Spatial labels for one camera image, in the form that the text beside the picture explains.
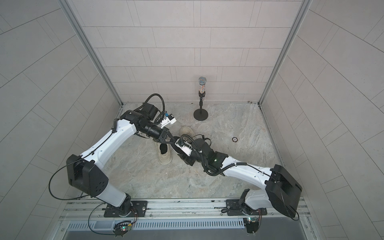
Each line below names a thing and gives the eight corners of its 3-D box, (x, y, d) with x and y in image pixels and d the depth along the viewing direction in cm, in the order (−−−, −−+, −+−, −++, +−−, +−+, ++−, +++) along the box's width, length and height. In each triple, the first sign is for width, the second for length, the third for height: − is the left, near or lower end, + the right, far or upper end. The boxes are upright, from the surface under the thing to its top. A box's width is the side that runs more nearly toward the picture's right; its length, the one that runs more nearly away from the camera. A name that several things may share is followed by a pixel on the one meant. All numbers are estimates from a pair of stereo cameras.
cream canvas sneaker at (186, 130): (180, 136, 100) (179, 132, 96) (183, 129, 103) (182, 125, 100) (192, 138, 99) (191, 134, 95) (194, 131, 102) (193, 127, 99)
